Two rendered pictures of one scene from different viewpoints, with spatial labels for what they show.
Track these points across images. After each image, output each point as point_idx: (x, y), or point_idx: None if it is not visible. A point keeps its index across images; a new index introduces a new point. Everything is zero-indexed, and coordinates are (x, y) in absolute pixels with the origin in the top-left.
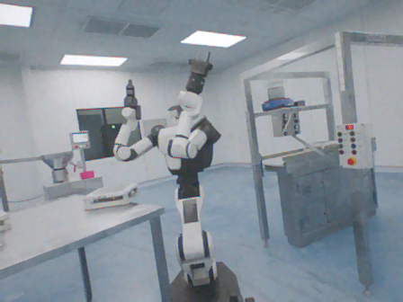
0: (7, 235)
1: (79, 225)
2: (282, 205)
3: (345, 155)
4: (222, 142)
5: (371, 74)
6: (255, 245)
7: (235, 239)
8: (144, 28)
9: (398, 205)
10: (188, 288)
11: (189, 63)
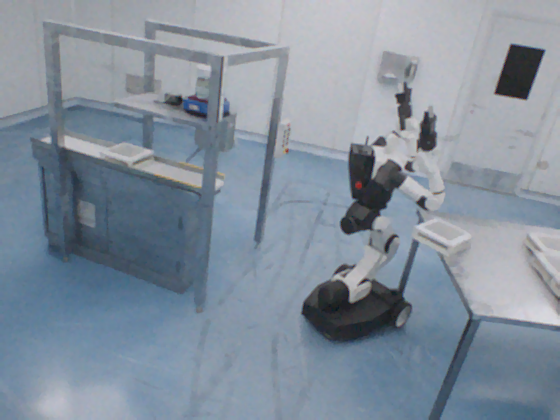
0: (526, 252)
1: (476, 228)
2: (186, 248)
3: (283, 147)
4: None
5: None
6: (201, 321)
7: (186, 349)
8: None
9: (26, 220)
10: (359, 306)
11: (411, 94)
